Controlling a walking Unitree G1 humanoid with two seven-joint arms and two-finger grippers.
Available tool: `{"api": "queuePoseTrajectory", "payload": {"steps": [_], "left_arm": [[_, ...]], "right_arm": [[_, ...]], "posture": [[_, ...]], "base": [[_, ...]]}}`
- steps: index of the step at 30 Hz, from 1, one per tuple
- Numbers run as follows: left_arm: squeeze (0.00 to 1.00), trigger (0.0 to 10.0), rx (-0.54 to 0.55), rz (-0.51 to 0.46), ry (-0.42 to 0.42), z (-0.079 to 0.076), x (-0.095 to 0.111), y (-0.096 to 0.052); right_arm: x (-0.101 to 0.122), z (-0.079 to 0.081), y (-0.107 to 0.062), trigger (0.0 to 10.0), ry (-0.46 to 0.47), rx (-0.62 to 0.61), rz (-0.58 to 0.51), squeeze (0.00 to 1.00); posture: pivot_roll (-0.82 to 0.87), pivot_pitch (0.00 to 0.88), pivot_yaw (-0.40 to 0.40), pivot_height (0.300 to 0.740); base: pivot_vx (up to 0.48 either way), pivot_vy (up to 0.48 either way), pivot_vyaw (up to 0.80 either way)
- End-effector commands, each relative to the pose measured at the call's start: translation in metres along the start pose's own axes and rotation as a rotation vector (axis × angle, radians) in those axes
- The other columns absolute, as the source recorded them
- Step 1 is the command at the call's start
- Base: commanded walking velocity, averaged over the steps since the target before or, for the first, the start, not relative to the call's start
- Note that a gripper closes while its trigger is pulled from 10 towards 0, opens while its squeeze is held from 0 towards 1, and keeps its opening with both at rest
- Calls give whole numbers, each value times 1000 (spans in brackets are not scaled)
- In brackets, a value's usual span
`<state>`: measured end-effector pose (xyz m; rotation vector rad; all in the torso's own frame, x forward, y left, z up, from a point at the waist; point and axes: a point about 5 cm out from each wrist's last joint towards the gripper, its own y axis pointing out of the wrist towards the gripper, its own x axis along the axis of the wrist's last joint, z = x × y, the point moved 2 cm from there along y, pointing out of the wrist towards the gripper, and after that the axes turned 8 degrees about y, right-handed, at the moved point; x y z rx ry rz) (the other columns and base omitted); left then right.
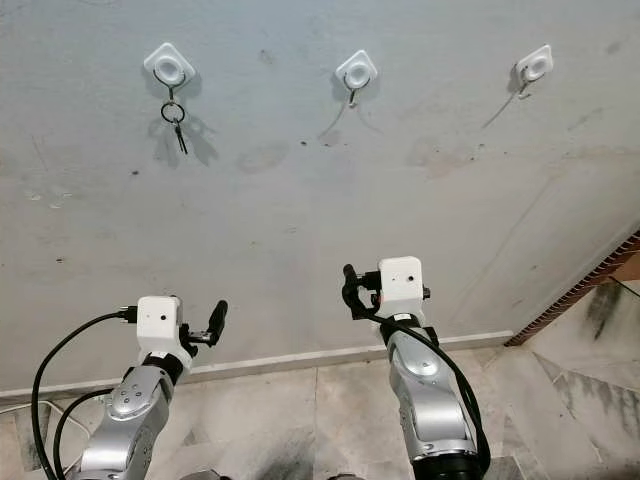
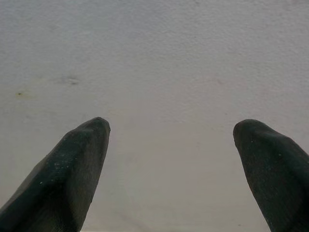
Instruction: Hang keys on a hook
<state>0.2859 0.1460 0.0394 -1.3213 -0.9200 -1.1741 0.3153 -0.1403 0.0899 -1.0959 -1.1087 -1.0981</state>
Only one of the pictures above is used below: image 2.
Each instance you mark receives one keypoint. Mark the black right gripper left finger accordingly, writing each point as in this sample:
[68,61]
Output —
[62,181]

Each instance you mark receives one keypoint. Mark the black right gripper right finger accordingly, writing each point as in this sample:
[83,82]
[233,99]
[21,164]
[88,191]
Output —
[277,178]

